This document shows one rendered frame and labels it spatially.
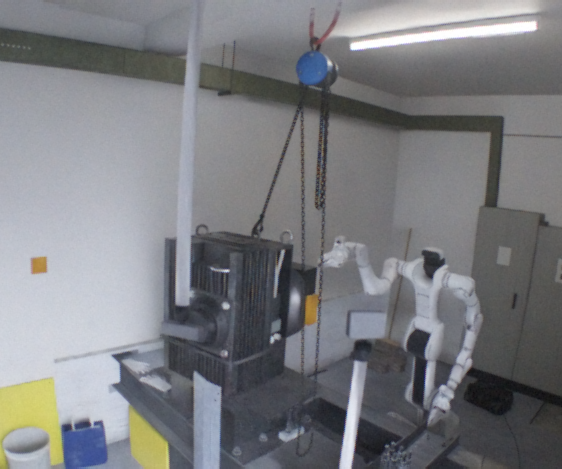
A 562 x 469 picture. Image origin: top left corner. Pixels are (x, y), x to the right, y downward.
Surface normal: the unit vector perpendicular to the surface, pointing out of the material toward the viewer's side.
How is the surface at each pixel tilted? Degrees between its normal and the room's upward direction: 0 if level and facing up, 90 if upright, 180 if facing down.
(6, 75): 90
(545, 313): 90
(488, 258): 90
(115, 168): 90
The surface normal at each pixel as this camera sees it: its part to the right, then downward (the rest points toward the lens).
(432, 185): -0.73, 0.04
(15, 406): 0.68, 0.08
